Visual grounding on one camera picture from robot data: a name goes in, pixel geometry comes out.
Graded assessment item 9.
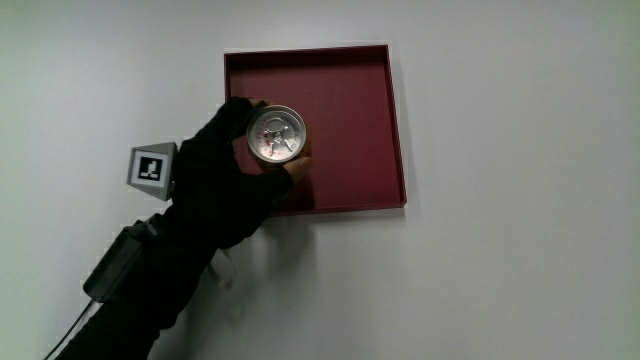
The person's left hand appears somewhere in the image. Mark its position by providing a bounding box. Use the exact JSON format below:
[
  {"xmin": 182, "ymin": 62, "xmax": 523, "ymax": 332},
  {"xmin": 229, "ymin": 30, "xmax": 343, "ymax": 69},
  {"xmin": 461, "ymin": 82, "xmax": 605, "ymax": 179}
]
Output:
[{"xmin": 126, "ymin": 96, "xmax": 315, "ymax": 250}]

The silver-top red bull can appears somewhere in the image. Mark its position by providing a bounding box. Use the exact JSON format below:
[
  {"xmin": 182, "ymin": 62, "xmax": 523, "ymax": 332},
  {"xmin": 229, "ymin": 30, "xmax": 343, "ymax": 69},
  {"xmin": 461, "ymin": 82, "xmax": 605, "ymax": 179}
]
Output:
[{"xmin": 245, "ymin": 103, "xmax": 313, "ymax": 172}]

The dark red square plate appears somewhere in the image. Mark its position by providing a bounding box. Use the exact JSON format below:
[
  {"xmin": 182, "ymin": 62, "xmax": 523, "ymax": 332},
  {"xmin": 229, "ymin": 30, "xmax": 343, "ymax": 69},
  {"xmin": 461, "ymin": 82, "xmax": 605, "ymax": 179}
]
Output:
[{"xmin": 223, "ymin": 44, "xmax": 408, "ymax": 218}]

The black wrist sensor box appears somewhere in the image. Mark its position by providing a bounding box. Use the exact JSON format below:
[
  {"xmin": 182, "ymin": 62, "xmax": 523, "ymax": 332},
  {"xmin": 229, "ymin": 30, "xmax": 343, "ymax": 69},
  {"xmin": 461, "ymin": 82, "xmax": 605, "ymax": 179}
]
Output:
[{"xmin": 82, "ymin": 218, "xmax": 162, "ymax": 304}]

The black cable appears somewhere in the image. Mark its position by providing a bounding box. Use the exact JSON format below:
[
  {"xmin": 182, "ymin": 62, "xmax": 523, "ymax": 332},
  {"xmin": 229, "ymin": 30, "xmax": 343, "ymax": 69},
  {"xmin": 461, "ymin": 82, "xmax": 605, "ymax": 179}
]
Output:
[{"xmin": 42, "ymin": 298, "xmax": 96, "ymax": 360}]

